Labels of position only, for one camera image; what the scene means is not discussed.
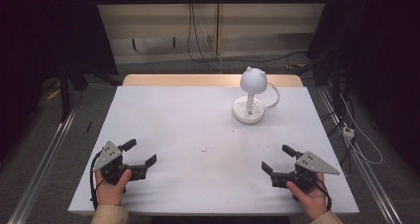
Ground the black hanging cable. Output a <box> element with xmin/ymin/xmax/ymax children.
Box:
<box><xmin>186</xmin><ymin>3</ymin><xmax>226</xmax><ymax>74</ymax></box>

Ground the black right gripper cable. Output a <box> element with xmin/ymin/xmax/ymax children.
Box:
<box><xmin>315</xmin><ymin>178</ymin><xmax>333</xmax><ymax>212</ymax></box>

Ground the white power strip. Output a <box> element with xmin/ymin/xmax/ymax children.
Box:
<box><xmin>341</xmin><ymin>126</ymin><xmax>357</xmax><ymax>141</ymax></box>

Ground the white mushroom table lamp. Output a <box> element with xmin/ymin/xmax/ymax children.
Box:
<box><xmin>231</xmin><ymin>65</ymin><xmax>268</xmax><ymax>125</ymax></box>

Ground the person's left hand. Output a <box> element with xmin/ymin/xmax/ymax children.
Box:
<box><xmin>94</xmin><ymin>168</ymin><xmax>134</xmax><ymax>207</ymax></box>

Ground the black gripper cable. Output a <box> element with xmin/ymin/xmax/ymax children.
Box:
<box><xmin>89</xmin><ymin>152</ymin><xmax>103</xmax><ymax>212</ymax></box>
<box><xmin>315</xmin><ymin>178</ymin><xmax>333</xmax><ymax>212</ymax></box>

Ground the person's right hand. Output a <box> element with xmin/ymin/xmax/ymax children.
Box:
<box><xmin>285</xmin><ymin>172</ymin><xmax>329</xmax><ymax>223</ymax></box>

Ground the black floor cable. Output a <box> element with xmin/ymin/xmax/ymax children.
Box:
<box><xmin>216</xmin><ymin>50</ymin><xmax>309</xmax><ymax>70</ymax></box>

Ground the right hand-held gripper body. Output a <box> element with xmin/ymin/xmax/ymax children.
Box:
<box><xmin>270</xmin><ymin>151</ymin><xmax>341</xmax><ymax>195</ymax></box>

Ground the black curtain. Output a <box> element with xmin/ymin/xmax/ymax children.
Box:
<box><xmin>305</xmin><ymin>0</ymin><xmax>420</xmax><ymax>175</ymax></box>
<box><xmin>0</xmin><ymin>0</ymin><xmax>119</xmax><ymax>159</ymax></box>

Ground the white table mat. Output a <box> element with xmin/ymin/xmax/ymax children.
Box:
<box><xmin>67</xmin><ymin>85</ymin><xmax>361</xmax><ymax>217</ymax></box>

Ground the white floor cable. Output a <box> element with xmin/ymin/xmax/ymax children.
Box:
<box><xmin>339</xmin><ymin>93</ymin><xmax>384</xmax><ymax>167</ymax></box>

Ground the white hanging cable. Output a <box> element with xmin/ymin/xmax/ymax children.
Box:
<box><xmin>199</xmin><ymin>4</ymin><xmax>224</xmax><ymax>73</ymax></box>

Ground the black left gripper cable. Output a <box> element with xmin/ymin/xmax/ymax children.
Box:
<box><xmin>89</xmin><ymin>152</ymin><xmax>103</xmax><ymax>212</ymax></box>

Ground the wooden table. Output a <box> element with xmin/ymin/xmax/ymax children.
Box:
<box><xmin>122</xmin><ymin>73</ymin><xmax>304</xmax><ymax>88</ymax></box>

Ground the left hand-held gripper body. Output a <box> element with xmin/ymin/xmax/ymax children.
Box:
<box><xmin>91</xmin><ymin>140</ymin><xmax>149</xmax><ymax>185</ymax></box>

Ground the black metal stand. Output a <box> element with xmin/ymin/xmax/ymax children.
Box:
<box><xmin>58</xmin><ymin>64</ymin><xmax>73</xmax><ymax>123</ymax></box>

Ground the aluminium floor rail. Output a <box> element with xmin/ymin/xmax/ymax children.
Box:
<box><xmin>317</xmin><ymin>84</ymin><xmax>403</xmax><ymax>224</ymax></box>
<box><xmin>7</xmin><ymin>106</ymin><xmax>79</xmax><ymax>224</ymax></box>

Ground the white lamp cable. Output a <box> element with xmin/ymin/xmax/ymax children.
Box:
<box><xmin>262</xmin><ymin>81</ymin><xmax>281</xmax><ymax>113</ymax></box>

